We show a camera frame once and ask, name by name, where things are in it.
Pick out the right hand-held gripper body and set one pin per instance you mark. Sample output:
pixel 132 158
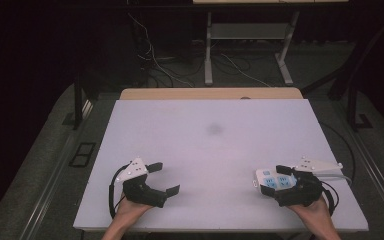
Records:
pixel 305 191

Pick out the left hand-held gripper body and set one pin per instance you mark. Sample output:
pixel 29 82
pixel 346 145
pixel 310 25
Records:
pixel 143 195

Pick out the white power strip blue sockets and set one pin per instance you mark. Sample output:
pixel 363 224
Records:
pixel 270 178

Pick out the person's left hand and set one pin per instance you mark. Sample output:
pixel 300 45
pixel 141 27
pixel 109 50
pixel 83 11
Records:
pixel 130 210

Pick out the person's right hand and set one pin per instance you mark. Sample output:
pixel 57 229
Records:
pixel 315 213

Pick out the white foam board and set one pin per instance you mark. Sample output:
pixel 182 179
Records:
pixel 213 160

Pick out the black floor socket plate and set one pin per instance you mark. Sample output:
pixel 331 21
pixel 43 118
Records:
pixel 82 154

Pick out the black metal stand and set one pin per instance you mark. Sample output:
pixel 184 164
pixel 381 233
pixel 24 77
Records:
pixel 352 100

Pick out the metal floor rail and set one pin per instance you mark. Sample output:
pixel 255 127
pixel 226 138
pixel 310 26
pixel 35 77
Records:
pixel 50 180
pixel 376 176

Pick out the grey metal desk frame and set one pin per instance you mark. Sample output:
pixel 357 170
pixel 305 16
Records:
pixel 208 60

